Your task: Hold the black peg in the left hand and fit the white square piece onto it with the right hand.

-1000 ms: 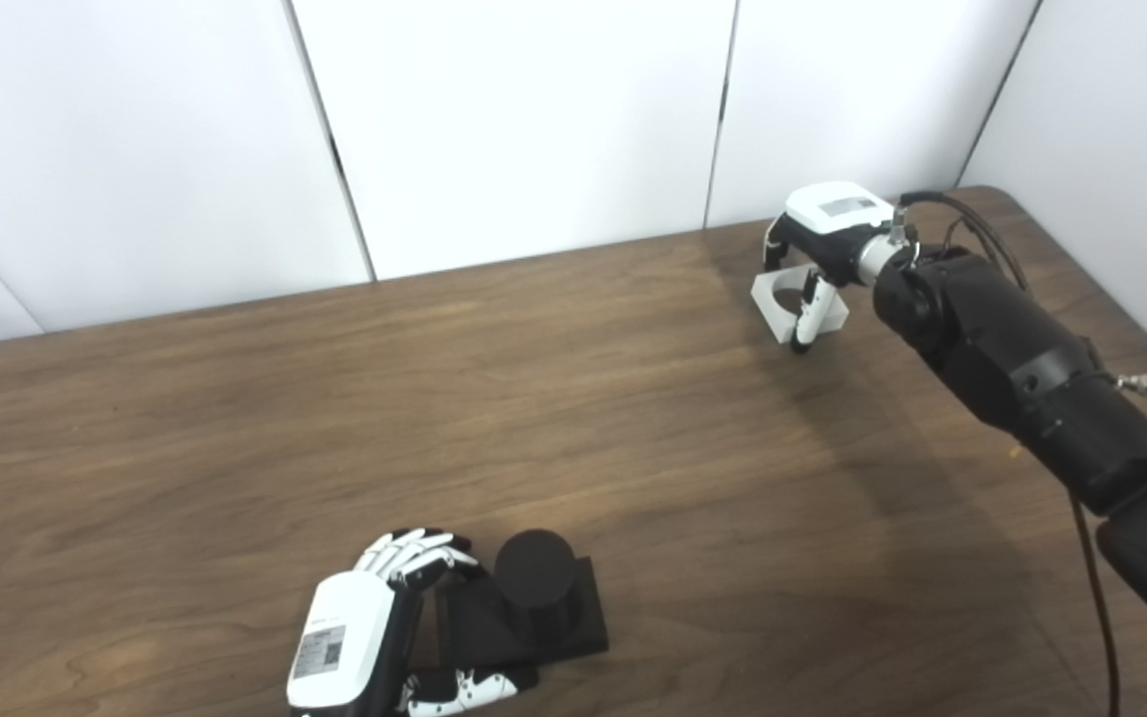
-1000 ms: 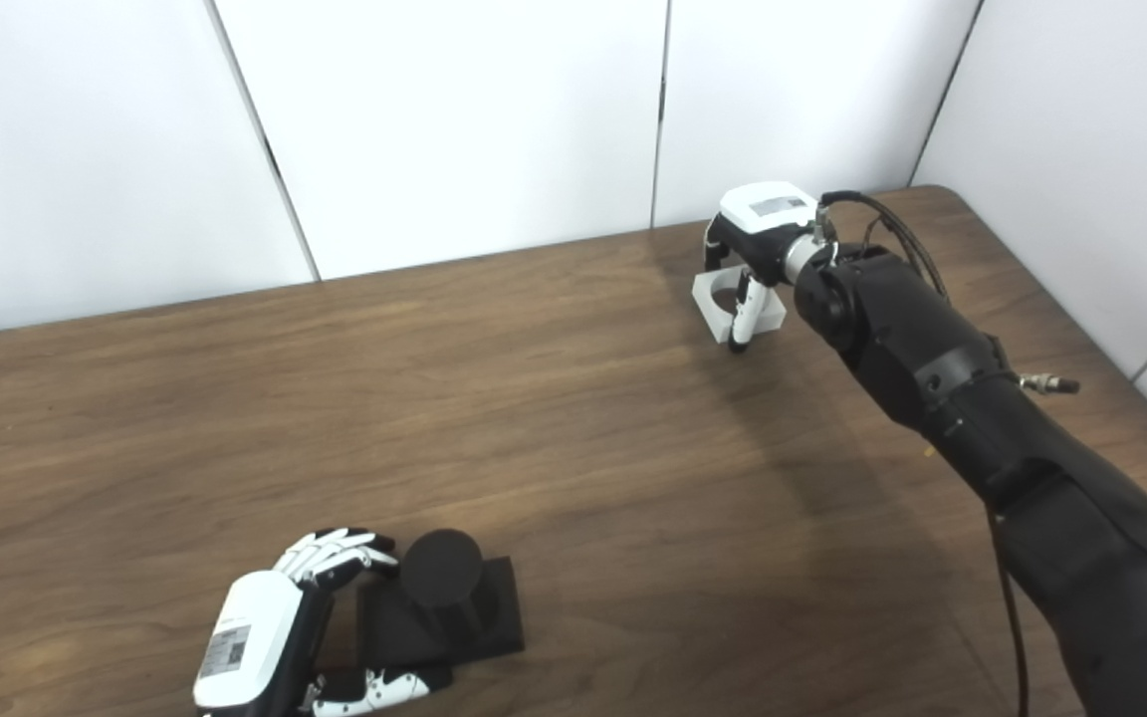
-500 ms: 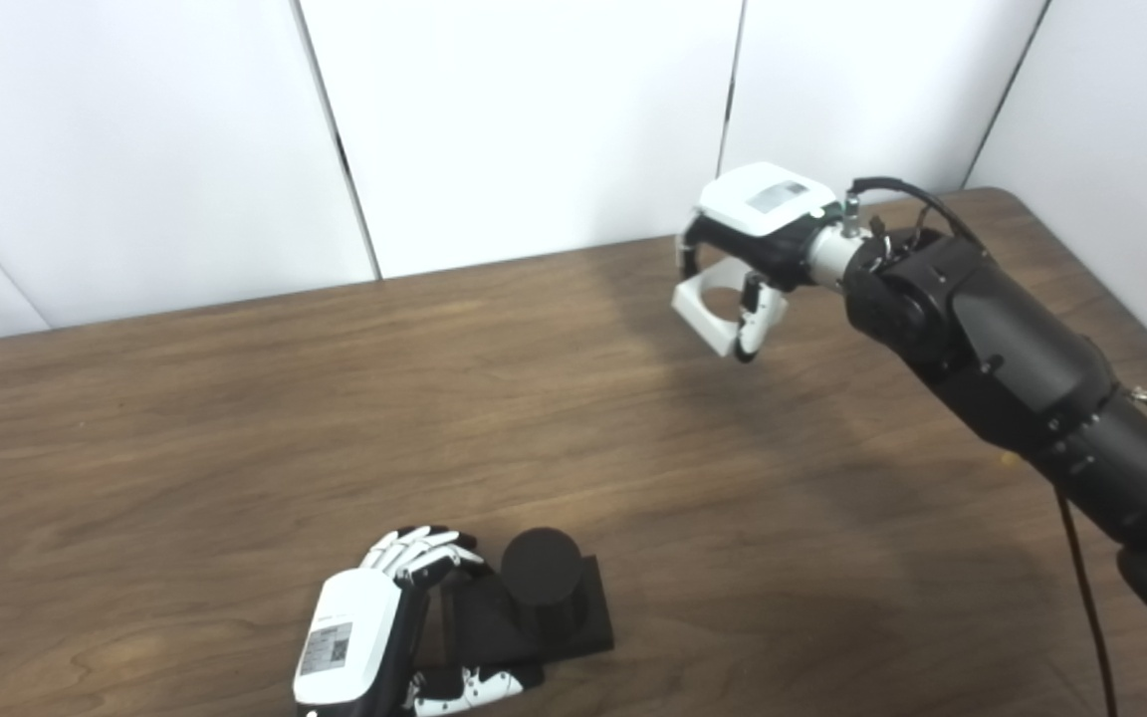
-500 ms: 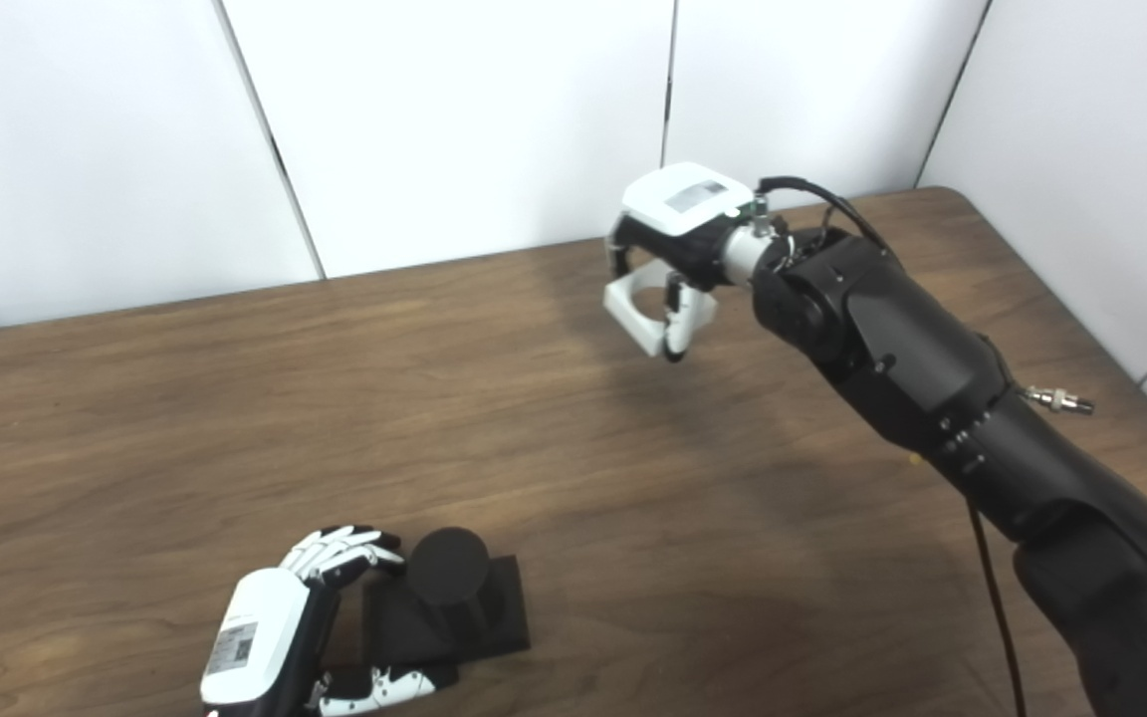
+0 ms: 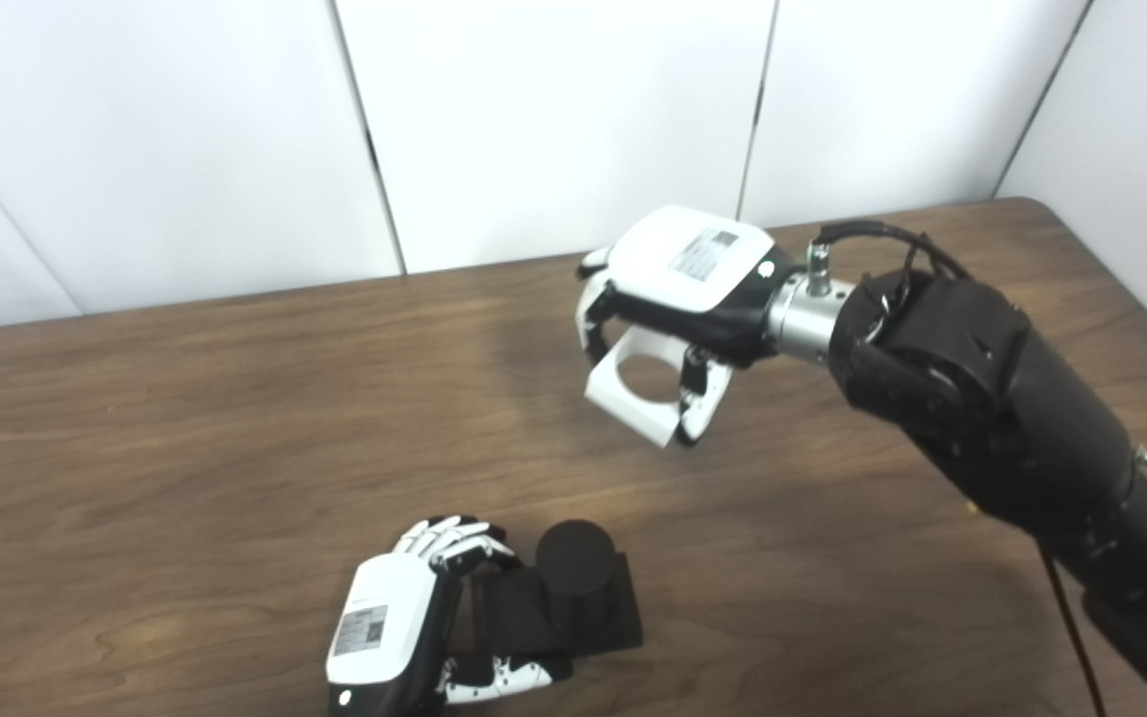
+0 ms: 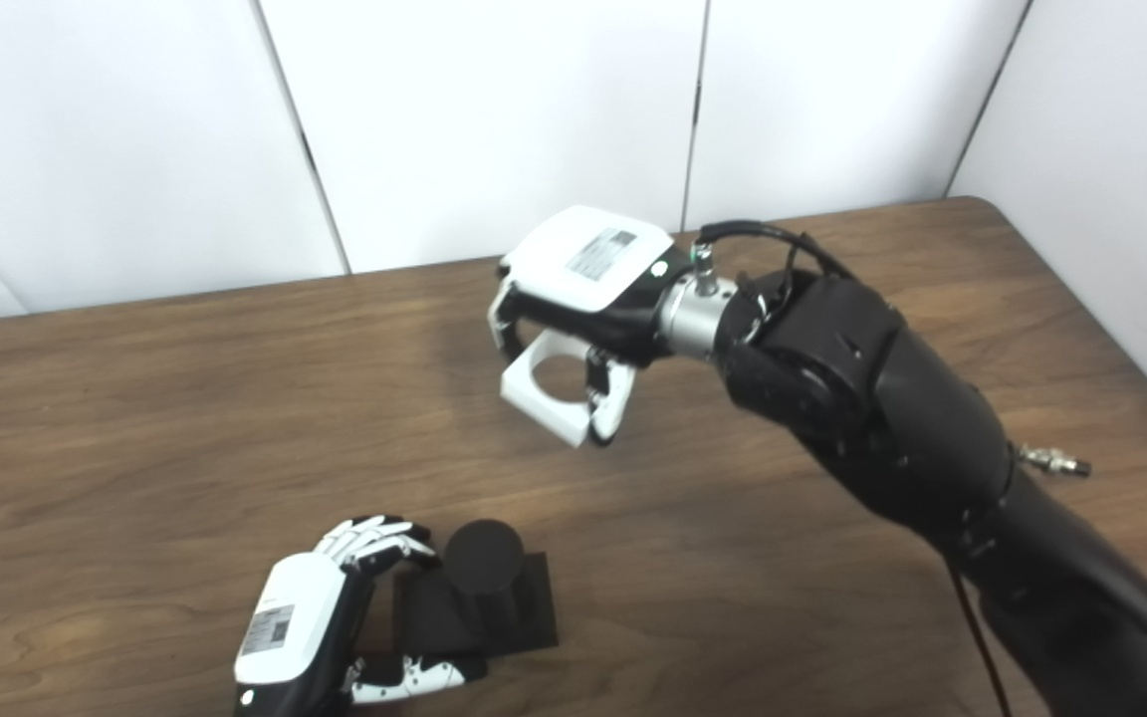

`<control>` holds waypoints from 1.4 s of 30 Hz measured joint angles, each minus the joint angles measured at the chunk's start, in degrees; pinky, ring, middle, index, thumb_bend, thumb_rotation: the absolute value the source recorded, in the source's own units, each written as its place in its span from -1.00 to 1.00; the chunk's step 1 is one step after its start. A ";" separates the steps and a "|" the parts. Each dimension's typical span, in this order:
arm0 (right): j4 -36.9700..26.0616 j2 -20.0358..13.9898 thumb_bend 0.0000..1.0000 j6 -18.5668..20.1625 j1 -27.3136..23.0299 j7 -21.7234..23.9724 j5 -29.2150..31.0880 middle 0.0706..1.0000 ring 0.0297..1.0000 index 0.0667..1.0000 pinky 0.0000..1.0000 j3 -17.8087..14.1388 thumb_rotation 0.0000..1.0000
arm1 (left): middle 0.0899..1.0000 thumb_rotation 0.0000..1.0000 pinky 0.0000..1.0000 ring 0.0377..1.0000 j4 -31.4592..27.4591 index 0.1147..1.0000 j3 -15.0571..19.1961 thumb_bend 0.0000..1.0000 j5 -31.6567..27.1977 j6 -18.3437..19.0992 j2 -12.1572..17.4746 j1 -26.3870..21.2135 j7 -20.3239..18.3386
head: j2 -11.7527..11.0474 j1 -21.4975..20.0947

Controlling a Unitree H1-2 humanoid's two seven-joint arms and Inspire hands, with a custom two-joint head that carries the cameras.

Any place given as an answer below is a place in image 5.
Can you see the white square piece with hole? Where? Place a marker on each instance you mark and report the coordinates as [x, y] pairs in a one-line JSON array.
[[633, 413]]

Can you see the black peg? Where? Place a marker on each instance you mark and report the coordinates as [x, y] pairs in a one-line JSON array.
[[578, 573]]

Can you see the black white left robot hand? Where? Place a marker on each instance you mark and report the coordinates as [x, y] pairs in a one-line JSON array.
[[384, 617]]

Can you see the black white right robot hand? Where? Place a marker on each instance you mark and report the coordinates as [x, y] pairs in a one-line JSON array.
[[683, 264]]

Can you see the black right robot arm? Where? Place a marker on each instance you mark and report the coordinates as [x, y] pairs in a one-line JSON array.
[[1012, 408]]

